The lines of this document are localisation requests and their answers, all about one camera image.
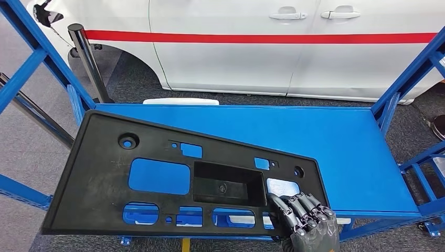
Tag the blue metal shelf rack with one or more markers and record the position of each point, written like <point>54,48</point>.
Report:
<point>432,229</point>
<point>278,132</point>

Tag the white plastic tray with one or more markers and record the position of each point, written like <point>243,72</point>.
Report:
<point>180,101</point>

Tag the black plastic panel part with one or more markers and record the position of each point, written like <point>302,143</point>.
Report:
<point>97,181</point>

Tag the white car with red stripe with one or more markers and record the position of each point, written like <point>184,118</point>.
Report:
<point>226,62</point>

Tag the yellow floor tape line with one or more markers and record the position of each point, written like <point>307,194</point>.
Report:
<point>185,245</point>

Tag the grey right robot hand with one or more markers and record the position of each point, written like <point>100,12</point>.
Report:
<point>313,236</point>

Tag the black round stanchion base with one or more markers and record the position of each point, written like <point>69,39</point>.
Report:
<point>439,127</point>

